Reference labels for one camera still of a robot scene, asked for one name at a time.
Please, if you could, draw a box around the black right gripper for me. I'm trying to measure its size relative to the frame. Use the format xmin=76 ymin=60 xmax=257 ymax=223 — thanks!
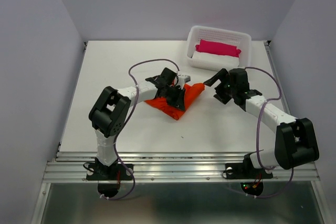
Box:
xmin=203 ymin=68 xmax=236 ymax=104

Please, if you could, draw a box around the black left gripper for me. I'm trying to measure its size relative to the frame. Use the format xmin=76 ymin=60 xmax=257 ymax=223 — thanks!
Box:
xmin=163 ymin=85 xmax=185 ymax=111

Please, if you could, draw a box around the orange t shirt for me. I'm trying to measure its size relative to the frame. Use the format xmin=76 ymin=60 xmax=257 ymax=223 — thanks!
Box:
xmin=145 ymin=83 xmax=205 ymax=120

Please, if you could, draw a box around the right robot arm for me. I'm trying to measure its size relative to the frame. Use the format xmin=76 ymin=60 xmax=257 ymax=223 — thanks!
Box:
xmin=204 ymin=68 xmax=320 ymax=177

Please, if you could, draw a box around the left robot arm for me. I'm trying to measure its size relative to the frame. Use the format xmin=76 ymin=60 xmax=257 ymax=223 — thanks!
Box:
xmin=84 ymin=73 xmax=191 ymax=180

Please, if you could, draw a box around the white rolled t shirt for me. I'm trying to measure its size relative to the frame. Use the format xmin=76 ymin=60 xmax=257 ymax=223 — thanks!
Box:
xmin=192 ymin=51 xmax=239 ymax=68

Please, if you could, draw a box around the pink rolled t shirt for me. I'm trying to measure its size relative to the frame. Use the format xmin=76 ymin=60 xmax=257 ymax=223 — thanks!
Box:
xmin=195 ymin=39 xmax=241 ymax=57

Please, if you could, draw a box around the white plastic basket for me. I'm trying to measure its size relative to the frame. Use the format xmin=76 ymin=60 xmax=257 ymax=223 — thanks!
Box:
xmin=186 ymin=26 xmax=252 ymax=71

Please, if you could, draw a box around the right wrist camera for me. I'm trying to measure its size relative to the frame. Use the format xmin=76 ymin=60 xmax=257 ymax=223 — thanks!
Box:
xmin=229 ymin=68 xmax=250 ymax=92

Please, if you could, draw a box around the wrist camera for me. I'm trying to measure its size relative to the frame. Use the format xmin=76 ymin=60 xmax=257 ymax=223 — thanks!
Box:
xmin=160 ymin=67 xmax=191 ymax=88
xmin=229 ymin=68 xmax=250 ymax=92

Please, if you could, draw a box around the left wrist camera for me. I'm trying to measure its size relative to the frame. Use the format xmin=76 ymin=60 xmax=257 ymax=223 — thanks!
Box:
xmin=160 ymin=67 xmax=191 ymax=88

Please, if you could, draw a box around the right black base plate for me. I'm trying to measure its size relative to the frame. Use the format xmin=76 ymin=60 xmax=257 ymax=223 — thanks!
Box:
xmin=222 ymin=163 xmax=273 ymax=180

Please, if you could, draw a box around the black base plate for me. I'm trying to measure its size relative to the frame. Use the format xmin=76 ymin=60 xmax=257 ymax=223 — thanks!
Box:
xmin=222 ymin=163 xmax=273 ymax=180
xmin=83 ymin=162 xmax=132 ymax=181

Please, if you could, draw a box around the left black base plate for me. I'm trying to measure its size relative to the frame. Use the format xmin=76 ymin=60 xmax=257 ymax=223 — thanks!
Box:
xmin=83 ymin=162 xmax=132 ymax=181

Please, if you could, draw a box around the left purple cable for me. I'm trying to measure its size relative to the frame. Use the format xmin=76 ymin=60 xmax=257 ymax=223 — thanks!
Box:
xmin=112 ymin=59 xmax=190 ymax=200

